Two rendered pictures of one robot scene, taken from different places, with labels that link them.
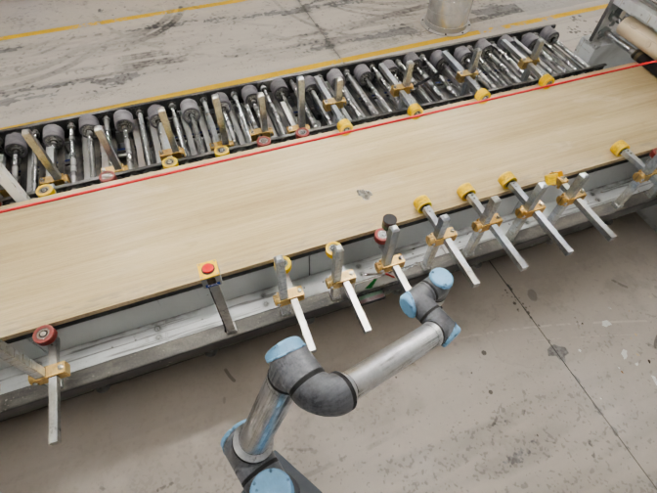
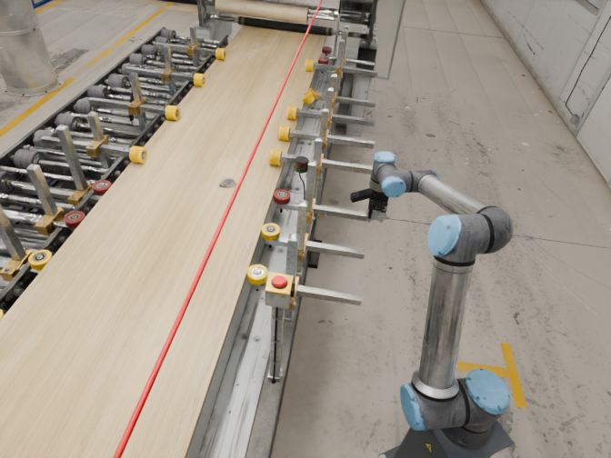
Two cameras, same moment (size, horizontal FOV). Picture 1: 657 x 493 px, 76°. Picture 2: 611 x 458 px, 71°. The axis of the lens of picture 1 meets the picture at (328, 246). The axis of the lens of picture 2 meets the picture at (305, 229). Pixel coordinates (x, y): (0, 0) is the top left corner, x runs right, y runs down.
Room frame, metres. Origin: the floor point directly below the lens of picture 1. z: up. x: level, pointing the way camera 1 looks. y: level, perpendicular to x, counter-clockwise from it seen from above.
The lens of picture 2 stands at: (0.38, 1.10, 2.15)
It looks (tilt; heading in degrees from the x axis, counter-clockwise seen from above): 42 degrees down; 297
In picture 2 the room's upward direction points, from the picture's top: 6 degrees clockwise
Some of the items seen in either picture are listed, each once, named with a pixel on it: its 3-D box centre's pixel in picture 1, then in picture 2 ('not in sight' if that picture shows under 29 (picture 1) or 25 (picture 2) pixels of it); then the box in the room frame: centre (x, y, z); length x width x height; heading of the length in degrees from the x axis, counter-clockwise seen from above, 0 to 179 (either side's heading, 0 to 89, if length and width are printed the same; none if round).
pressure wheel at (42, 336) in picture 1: (49, 338); not in sight; (0.64, 1.13, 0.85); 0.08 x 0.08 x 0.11
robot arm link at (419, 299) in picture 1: (418, 301); (393, 181); (0.74, -0.34, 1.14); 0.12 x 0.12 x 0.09; 39
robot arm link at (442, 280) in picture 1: (438, 285); (383, 166); (0.82, -0.42, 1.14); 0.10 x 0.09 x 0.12; 129
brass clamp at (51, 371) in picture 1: (49, 373); not in sight; (0.51, 1.09, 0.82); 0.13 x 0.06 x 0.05; 113
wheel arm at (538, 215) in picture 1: (537, 213); (333, 116); (1.36, -1.01, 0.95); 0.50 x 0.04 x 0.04; 23
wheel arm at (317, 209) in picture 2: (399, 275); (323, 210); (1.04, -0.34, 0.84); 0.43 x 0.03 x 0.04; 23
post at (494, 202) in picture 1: (479, 230); (321, 148); (1.28, -0.73, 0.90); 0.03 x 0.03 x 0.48; 23
